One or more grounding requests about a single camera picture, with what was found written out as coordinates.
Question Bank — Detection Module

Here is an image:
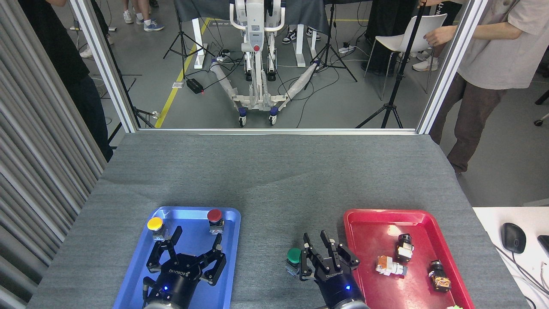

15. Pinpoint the white orange switch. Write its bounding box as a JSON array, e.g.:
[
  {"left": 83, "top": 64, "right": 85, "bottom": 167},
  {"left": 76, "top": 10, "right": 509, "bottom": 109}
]
[{"left": 376, "top": 255, "right": 408, "bottom": 278}]

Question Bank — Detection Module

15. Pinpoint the white plastic chair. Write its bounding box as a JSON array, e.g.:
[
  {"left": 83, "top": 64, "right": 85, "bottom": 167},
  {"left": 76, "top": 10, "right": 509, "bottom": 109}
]
[{"left": 365, "top": 14, "right": 447, "bottom": 101}]

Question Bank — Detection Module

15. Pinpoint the black desk cable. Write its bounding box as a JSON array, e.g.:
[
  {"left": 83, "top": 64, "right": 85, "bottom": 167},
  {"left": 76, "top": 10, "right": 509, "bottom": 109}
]
[{"left": 493, "top": 245, "right": 549, "bottom": 299}]

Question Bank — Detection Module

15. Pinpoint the silver aluminium rail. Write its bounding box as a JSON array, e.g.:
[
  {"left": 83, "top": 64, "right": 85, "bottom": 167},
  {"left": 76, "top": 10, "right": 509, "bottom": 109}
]
[{"left": 137, "top": 127, "right": 419, "bottom": 136}]

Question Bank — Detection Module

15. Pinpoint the white table leg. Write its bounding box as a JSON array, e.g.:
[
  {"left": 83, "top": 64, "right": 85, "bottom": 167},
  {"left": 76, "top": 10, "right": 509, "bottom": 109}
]
[
  {"left": 295, "top": 24, "right": 318, "bottom": 68},
  {"left": 192, "top": 18, "right": 208, "bottom": 70}
]

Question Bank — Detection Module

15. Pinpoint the white side desk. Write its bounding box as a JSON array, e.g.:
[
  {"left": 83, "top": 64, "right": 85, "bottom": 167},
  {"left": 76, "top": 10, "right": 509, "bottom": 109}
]
[{"left": 472, "top": 207, "right": 549, "bottom": 309}]

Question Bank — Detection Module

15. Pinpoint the silver aluminium post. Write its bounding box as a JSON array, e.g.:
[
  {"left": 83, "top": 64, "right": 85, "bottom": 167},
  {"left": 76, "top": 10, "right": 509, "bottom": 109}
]
[
  {"left": 71, "top": 0, "right": 142, "bottom": 133},
  {"left": 416, "top": 0, "right": 489, "bottom": 135}
]

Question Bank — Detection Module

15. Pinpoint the yellow push button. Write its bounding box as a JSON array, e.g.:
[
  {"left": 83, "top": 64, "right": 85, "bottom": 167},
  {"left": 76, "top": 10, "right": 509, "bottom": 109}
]
[{"left": 147, "top": 217, "right": 169, "bottom": 242}]

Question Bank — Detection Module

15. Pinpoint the green push button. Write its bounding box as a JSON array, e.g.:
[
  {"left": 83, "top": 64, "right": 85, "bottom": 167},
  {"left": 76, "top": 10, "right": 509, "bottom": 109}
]
[{"left": 286, "top": 248, "right": 302, "bottom": 276}]

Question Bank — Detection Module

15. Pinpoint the black chair base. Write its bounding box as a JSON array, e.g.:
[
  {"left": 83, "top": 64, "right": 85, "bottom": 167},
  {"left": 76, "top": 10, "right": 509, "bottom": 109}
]
[{"left": 534, "top": 89, "right": 549, "bottom": 127}]

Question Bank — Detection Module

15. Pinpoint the black switch with orange base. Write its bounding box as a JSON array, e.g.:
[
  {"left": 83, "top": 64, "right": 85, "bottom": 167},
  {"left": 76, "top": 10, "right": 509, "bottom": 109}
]
[{"left": 428, "top": 260, "right": 452, "bottom": 293}]

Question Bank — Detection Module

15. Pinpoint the red push button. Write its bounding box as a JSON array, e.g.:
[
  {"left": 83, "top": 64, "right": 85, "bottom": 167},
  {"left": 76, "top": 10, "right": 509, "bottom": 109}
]
[{"left": 207, "top": 209, "right": 225, "bottom": 236}]

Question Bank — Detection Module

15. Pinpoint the blue plastic tray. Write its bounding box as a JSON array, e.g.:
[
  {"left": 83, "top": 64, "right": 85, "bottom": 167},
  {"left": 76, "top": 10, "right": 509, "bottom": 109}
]
[{"left": 112, "top": 206, "right": 241, "bottom": 309}]

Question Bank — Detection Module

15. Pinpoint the white wheeled stand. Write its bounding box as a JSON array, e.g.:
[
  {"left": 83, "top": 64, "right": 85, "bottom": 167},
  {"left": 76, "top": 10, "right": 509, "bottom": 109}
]
[{"left": 209, "top": 0, "right": 320, "bottom": 127}]

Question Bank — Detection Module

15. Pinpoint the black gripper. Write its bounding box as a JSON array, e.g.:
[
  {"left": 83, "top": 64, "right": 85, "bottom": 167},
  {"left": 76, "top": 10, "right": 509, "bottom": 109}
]
[
  {"left": 299, "top": 230, "right": 365, "bottom": 308},
  {"left": 146, "top": 226, "right": 227, "bottom": 309}
]

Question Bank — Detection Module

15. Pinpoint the red plastic tray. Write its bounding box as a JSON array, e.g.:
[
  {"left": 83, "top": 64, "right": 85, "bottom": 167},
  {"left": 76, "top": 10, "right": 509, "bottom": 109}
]
[{"left": 343, "top": 209, "right": 477, "bottom": 309}]

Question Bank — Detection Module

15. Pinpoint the grey felt table cover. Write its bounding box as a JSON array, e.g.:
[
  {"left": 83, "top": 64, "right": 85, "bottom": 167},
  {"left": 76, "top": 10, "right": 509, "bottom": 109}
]
[{"left": 26, "top": 131, "right": 530, "bottom": 309}]

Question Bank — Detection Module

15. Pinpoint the black computer mouse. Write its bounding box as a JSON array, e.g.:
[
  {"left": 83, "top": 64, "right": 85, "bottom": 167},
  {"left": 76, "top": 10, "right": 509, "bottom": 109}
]
[{"left": 501, "top": 223, "right": 527, "bottom": 254}]

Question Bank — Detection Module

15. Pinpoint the black office chair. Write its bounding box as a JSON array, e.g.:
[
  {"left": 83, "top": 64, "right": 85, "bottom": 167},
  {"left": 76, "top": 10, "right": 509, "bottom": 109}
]
[{"left": 532, "top": 51, "right": 549, "bottom": 80}]

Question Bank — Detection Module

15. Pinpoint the black tripod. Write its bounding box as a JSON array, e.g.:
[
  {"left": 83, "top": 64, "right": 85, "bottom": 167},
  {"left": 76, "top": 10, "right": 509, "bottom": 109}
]
[
  {"left": 305, "top": 0, "right": 358, "bottom": 91},
  {"left": 107, "top": 75, "right": 159, "bottom": 148},
  {"left": 163, "top": 0, "right": 215, "bottom": 81},
  {"left": 355, "top": 0, "right": 429, "bottom": 128}
]

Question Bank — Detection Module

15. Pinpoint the grey corrugated panel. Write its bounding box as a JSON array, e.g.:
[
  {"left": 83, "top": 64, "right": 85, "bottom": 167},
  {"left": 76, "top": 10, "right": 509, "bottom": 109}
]
[{"left": 0, "top": 0, "right": 107, "bottom": 309}]

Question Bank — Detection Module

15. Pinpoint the person's hand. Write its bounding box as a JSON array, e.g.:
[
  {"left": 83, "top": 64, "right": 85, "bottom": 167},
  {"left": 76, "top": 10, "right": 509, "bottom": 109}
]
[{"left": 424, "top": 26, "right": 458, "bottom": 47}]

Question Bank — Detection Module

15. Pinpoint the black selector switch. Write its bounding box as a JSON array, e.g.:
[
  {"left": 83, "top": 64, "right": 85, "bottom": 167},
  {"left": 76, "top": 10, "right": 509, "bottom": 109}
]
[{"left": 395, "top": 234, "right": 415, "bottom": 263}]

